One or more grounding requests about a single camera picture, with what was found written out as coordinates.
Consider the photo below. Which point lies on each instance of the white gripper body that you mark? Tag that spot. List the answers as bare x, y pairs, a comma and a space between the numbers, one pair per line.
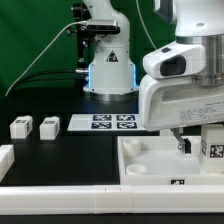
178, 102

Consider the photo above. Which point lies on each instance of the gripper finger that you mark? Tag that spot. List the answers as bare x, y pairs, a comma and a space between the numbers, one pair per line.
184, 144

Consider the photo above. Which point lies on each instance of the white square tabletop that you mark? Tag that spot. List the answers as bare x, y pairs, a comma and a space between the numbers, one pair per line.
156, 160

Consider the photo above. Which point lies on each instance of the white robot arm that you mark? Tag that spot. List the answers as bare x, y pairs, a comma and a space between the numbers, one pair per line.
112, 75

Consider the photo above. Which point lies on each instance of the white front obstacle bar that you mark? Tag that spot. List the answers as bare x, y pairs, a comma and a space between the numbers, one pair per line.
104, 199

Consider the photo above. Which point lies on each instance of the white obstacle bar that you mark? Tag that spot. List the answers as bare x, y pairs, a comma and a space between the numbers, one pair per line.
6, 159
104, 199

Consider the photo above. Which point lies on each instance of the white tag board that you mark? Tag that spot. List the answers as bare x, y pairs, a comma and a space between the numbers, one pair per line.
105, 122

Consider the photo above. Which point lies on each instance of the white left obstacle bar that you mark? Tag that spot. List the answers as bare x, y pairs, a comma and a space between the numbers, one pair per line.
6, 159

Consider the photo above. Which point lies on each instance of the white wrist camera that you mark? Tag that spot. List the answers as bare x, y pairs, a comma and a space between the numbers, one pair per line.
174, 60

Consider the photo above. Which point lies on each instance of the black camera on mount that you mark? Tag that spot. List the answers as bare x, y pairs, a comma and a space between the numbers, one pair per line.
94, 27

